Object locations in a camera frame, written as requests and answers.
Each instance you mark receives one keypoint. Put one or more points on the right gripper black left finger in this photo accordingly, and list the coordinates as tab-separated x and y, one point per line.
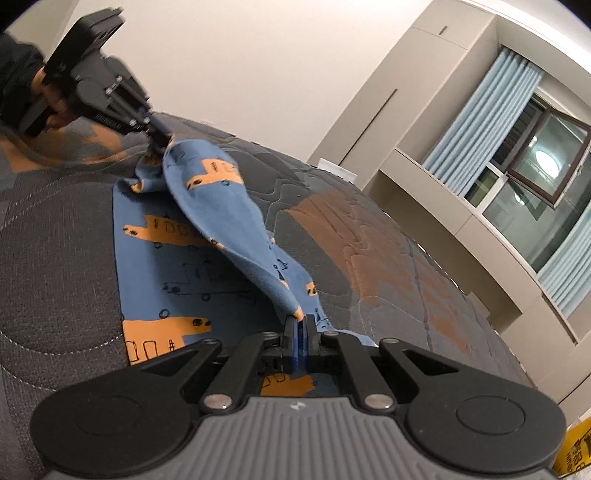
279	349

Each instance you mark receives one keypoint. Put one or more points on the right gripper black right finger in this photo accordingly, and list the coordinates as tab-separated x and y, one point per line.
315	355

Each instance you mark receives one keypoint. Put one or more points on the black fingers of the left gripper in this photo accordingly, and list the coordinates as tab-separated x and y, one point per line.
160	136

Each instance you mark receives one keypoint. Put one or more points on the blue pants with orange print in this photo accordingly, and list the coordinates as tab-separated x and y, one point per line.
195	255

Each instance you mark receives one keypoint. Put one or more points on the black sleeve forearm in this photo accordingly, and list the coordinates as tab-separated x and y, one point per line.
20	62

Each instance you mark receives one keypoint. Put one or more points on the person's left hand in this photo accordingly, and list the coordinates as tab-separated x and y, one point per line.
63	115

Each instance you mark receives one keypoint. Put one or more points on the grey orange quilted mattress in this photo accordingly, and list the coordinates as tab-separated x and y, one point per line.
81	256

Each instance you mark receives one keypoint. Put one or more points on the beige window desk ledge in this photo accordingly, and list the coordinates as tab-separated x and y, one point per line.
554	356

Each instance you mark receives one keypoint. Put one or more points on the light blue left curtain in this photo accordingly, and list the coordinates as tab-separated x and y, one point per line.
480	128

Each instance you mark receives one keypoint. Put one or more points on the light blue curtain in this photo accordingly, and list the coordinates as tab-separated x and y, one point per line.
566	276
480	128

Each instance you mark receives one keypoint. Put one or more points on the light blue right curtain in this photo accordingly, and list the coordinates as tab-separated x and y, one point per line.
566	276

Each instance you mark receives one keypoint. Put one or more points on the beige wardrobe cabinet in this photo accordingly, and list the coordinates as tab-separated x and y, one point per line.
447	50

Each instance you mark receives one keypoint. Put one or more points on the yellow shopping bag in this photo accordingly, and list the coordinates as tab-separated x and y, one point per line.
574	455

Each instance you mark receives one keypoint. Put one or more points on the glass window with frame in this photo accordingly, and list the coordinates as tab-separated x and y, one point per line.
537	185

